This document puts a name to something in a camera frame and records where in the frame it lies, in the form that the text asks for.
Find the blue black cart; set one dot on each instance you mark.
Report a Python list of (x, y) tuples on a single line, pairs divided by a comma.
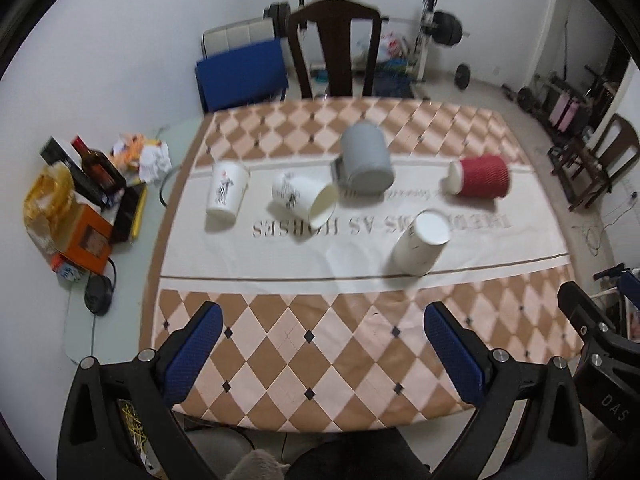
[(622, 272)]

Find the small black barbell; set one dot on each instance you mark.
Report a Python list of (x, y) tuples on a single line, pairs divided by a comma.
[(462, 76)]

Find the crumpled white paper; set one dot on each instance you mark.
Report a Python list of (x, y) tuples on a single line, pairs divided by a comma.
[(154, 161)]

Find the white cup with figure print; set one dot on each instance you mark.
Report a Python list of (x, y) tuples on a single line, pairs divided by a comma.
[(227, 191)]

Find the blue folding chair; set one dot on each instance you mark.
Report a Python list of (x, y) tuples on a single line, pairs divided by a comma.
[(240, 77)]

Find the yellow plastic bag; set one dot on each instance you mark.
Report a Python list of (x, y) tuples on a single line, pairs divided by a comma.
[(45, 200)]

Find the grey fuzzy cloth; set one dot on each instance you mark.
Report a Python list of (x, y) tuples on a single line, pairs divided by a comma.
[(257, 466)]

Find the blue white small packet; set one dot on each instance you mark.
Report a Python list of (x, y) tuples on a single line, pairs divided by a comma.
[(67, 271)]

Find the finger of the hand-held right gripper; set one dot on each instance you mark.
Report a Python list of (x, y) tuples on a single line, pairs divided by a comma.
[(582, 310)]

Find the orange box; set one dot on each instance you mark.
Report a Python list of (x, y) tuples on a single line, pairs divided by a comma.
[(85, 235)]

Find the brown checkered tablecloth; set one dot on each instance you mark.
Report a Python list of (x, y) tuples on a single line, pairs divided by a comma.
[(320, 320)]

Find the red ribbed paper cup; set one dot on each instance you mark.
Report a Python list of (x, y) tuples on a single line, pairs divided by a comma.
[(482, 176)]

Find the white red plastic bag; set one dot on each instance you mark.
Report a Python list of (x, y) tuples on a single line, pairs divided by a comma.
[(393, 45)]

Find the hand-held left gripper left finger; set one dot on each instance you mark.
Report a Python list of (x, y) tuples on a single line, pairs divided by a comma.
[(196, 352)]

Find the white weight rack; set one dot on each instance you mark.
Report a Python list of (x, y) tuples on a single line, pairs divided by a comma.
[(425, 45)]

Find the white cushioned chair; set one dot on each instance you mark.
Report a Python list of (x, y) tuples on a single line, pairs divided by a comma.
[(235, 35)]

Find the grey cup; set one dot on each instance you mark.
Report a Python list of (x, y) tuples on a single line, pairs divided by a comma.
[(365, 157)]

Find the dark wooden side chair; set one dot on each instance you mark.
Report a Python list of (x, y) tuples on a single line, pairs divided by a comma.
[(600, 160)]

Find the orange snack wrappers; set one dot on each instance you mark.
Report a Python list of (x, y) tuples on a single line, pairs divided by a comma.
[(129, 152)]

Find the pink suitcase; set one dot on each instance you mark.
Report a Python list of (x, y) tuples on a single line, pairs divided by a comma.
[(562, 112)]

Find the dark liquor bottle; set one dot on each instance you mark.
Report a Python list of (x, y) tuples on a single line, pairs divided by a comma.
[(97, 165)]

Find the long barbell with black plates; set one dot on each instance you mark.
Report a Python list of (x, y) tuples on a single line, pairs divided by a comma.
[(447, 27)]

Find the plain white paper cup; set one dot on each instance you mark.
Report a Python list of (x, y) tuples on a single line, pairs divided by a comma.
[(419, 242)]

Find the black carton box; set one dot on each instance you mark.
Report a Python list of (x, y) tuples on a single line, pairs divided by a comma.
[(62, 152)]

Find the white cup with dark print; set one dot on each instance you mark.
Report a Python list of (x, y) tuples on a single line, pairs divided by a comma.
[(300, 199)]

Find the black tray with yellow edge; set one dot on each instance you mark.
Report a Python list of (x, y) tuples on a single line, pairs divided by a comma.
[(127, 215)]

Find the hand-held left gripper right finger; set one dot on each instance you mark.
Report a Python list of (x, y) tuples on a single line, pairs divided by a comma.
[(454, 355)]

